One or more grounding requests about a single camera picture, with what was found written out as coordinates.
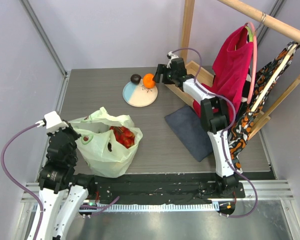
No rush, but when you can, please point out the orange fruit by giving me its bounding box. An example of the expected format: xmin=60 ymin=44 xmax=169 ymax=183
xmin=143 ymin=73 xmax=155 ymax=89

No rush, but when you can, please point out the dark brown plum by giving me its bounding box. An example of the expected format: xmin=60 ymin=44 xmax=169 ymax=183
xmin=130 ymin=74 xmax=142 ymax=85

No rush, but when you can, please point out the green avocado print plastic bag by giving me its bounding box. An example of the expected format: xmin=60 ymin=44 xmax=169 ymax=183
xmin=69 ymin=107 xmax=143 ymax=178

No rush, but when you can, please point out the red strawberries cluster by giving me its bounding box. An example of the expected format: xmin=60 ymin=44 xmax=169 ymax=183
xmin=109 ymin=126 xmax=135 ymax=149

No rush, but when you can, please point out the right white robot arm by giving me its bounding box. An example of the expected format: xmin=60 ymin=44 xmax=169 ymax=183
xmin=153 ymin=53 xmax=239 ymax=198

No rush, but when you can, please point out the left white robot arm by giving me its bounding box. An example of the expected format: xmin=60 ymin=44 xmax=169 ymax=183
xmin=27 ymin=125 xmax=96 ymax=240

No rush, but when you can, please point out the round wooden fruit plate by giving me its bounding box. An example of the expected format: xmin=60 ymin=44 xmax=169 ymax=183
xmin=122 ymin=81 xmax=158 ymax=108

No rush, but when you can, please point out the dark blue folded cloth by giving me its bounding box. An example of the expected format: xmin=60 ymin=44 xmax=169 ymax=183
xmin=165 ymin=105 xmax=213 ymax=162

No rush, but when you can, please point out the red shirt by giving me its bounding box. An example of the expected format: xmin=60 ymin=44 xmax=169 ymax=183
xmin=202 ymin=26 xmax=253 ymax=121

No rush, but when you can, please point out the pink plastic hanger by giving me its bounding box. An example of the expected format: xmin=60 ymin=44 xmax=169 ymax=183
xmin=246 ymin=22 xmax=258 ymax=104

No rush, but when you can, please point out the orange black patterned garment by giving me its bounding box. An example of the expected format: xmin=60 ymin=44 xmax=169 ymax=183
xmin=228 ymin=41 xmax=300 ymax=173

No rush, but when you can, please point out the wooden clothes rack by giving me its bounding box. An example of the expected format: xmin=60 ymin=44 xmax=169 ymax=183
xmin=166 ymin=0 xmax=300 ymax=139

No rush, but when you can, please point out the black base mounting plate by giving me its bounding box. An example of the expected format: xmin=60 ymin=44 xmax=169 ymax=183
xmin=87 ymin=173 xmax=246 ymax=205

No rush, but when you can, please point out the wooden hanger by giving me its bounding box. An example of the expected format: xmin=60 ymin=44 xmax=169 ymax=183
xmin=251 ymin=43 xmax=299 ymax=112

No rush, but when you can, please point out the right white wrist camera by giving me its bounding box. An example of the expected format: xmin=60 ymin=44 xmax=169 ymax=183
xmin=166 ymin=51 xmax=179 ymax=69

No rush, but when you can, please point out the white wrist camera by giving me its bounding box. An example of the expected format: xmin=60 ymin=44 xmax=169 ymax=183
xmin=35 ymin=111 xmax=69 ymax=133
xmin=166 ymin=51 xmax=179 ymax=69

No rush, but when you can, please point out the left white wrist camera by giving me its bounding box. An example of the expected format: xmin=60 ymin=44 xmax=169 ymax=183
xmin=35 ymin=111 xmax=69 ymax=133

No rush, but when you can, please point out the white slotted cable duct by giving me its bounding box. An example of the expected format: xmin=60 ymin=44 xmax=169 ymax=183
xmin=105 ymin=202 xmax=219 ymax=213

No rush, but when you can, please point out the aluminium corner frame profile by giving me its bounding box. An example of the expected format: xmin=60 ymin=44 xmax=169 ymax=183
xmin=19 ymin=0 xmax=67 ymax=78

